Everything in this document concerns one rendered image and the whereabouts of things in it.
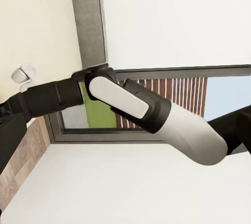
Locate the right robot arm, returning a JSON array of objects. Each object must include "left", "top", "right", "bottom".
[{"left": 0, "top": 63, "right": 251, "bottom": 166}]

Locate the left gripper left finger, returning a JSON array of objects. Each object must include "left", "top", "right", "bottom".
[{"left": 0, "top": 112, "right": 28, "bottom": 175}]

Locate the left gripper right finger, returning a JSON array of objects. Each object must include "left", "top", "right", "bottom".
[{"left": 234, "top": 112, "right": 251, "bottom": 154}]

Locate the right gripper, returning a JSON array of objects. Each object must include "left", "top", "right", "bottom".
[{"left": 0, "top": 81, "right": 64, "bottom": 124}]

